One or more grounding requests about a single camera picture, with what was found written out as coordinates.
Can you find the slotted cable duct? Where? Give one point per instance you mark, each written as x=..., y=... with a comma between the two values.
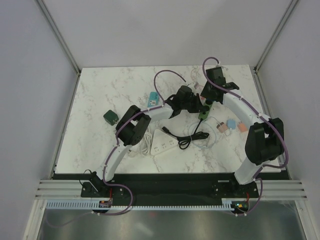
x=72, y=204

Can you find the teal power strip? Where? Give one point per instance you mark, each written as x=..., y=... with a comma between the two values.
x=153, y=99

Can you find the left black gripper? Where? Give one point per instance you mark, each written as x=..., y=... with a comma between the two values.
x=198, y=107

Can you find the beige dual usb adapter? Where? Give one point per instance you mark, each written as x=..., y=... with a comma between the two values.
x=222, y=127

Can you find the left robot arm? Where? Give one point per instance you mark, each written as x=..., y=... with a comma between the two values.
x=131, y=129

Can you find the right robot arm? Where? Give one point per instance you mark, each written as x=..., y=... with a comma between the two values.
x=265, y=145

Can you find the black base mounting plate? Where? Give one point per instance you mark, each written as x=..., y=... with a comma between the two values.
x=163, y=189

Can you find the white triangular power strip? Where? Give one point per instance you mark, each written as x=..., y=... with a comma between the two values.
x=162, y=142

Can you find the light blue charger plug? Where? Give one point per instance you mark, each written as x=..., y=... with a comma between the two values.
x=231, y=124

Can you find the green power strip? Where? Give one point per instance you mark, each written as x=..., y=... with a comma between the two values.
x=207, y=108

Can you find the dark green cube adapter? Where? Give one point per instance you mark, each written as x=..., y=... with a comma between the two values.
x=111, y=117

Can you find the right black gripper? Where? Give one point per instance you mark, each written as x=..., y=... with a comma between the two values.
x=205, y=94

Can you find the salmon pink charger plug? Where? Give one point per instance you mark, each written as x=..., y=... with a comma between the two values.
x=242, y=127

